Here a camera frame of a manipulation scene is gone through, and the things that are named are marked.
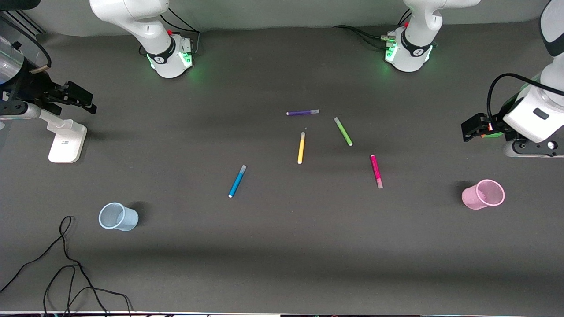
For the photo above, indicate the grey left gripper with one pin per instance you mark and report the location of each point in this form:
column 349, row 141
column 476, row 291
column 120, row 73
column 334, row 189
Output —
column 497, row 123

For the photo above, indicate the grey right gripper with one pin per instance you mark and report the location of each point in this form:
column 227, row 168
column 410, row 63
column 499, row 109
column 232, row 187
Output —
column 31, row 88

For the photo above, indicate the pink marker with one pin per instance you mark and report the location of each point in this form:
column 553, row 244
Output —
column 376, row 171

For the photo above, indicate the blue marker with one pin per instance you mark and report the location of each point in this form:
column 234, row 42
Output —
column 237, row 181

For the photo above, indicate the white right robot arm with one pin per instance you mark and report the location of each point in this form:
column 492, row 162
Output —
column 145, row 24

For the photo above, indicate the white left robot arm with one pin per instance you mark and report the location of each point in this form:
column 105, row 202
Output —
column 418, row 26

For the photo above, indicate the colourful puzzle cube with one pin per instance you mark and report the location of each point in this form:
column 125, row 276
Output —
column 494, row 135

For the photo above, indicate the white plastic stand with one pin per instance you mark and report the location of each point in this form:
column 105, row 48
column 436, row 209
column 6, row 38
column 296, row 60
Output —
column 67, row 143

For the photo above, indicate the pink cup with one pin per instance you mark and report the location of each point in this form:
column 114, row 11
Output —
column 478, row 196

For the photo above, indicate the light blue cup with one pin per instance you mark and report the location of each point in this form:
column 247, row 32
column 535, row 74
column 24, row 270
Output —
column 123, row 218

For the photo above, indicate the green marker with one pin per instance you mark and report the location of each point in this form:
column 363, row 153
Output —
column 343, row 130

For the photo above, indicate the purple marker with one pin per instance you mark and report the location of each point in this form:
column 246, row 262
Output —
column 302, row 112

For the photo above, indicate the yellow marker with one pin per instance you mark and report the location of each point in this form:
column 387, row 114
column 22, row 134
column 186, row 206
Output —
column 301, row 148

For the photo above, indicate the black frame rail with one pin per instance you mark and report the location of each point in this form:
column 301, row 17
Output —
column 28, row 24

